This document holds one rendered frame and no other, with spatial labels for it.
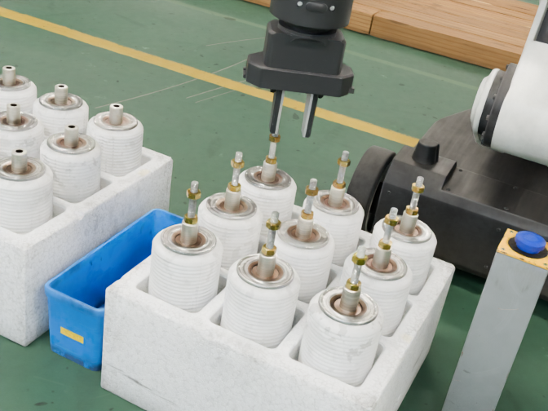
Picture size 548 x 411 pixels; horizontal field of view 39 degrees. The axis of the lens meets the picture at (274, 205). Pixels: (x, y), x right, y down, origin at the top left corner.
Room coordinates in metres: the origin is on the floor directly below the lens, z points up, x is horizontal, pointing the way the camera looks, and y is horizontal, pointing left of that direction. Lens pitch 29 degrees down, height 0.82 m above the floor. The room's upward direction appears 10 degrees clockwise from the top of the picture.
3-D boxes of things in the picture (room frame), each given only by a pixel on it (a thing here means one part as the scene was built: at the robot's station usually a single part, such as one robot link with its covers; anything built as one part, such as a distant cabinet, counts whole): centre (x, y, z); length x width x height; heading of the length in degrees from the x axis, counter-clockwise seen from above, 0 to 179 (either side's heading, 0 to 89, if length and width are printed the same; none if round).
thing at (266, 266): (0.84, 0.00, 0.26); 0.02 x 0.02 x 0.03
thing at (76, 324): (1.02, 0.21, 0.06); 0.30 x 0.11 x 0.12; 159
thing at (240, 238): (1.00, 0.06, 0.16); 0.10 x 0.10 x 0.18
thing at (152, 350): (0.95, -0.05, 0.09); 0.39 x 0.39 x 0.18; 68
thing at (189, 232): (0.89, 0.11, 0.26); 0.02 x 0.02 x 0.03
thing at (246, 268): (0.84, 0.00, 0.25); 0.08 x 0.08 x 0.01
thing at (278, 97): (0.84, 0.02, 0.48); 0.03 x 0.02 x 0.06; 8
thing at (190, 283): (0.89, 0.11, 0.16); 0.10 x 0.10 x 0.18
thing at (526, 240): (0.91, -0.34, 0.32); 0.04 x 0.04 x 0.02
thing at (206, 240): (0.89, 0.11, 0.25); 0.08 x 0.08 x 0.01
